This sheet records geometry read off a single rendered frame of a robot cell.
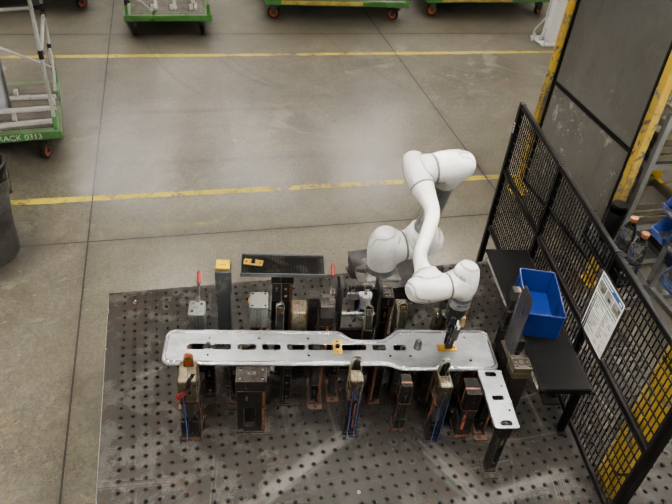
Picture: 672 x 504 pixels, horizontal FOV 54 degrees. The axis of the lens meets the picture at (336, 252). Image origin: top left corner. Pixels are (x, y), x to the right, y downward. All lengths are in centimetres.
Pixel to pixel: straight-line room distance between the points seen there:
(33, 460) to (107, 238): 184
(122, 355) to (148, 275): 153
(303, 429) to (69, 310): 212
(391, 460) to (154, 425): 99
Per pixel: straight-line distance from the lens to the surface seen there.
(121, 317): 335
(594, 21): 504
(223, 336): 278
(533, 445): 302
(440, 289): 249
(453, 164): 285
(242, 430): 283
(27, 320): 450
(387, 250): 324
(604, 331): 276
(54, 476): 371
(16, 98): 642
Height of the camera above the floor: 300
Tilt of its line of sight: 38 degrees down
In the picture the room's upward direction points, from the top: 6 degrees clockwise
